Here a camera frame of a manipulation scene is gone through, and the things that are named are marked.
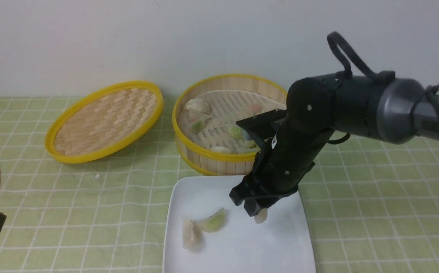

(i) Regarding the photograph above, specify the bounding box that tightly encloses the bamboo steamer lid yellow rim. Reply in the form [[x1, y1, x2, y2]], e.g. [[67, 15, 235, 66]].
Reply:
[[44, 81, 164, 164]]

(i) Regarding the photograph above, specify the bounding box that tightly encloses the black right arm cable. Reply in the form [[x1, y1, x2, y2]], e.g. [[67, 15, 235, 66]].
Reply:
[[327, 31, 439, 179]]

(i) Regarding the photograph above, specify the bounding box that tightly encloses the white steamer liner paper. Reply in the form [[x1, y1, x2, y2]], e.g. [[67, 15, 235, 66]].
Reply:
[[178, 90, 287, 150]]

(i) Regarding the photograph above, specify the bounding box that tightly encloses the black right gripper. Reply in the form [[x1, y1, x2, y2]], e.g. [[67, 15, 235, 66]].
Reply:
[[229, 127, 335, 217]]

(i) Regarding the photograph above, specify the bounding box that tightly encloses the white dumpling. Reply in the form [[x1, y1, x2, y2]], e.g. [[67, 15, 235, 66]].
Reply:
[[253, 209, 268, 224], [182, 218, 202, 251], [185, 98, 210, 120]]

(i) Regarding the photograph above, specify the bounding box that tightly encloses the green checkered tablecloth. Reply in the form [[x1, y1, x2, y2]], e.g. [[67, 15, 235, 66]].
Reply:
[[0, 97, 439, 273]]

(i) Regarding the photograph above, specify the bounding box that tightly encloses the bamboo steamer basket yellow rim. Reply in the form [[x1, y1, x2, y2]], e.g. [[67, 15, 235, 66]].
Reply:
[[172, 74, 287, 175]]

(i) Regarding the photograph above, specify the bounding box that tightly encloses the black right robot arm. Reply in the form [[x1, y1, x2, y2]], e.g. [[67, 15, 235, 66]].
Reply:
[[229, 72, 439, 217]]

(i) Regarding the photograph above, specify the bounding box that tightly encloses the pink dumpling back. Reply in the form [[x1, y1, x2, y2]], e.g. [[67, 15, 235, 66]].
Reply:
[[246, 104, 262, 116]]

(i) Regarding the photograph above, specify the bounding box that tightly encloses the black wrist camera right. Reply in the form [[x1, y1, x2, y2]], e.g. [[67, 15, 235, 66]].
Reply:
[[236, 109, 287, 146]]

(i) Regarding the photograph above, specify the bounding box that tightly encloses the white dumpling front rim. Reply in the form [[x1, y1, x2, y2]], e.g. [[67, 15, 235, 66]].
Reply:
[[209, 146, 234, 154]]

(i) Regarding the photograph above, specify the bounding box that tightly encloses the green dumpling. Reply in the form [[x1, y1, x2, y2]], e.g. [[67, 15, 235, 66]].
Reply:
[[226, 123, 244, 140], [196, 208, 227, 233], [241, 140, 256, 149]]

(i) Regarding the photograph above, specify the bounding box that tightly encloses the white square plate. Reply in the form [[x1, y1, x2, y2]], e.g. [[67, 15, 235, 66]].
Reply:
[[162, 175, 316, 273]]

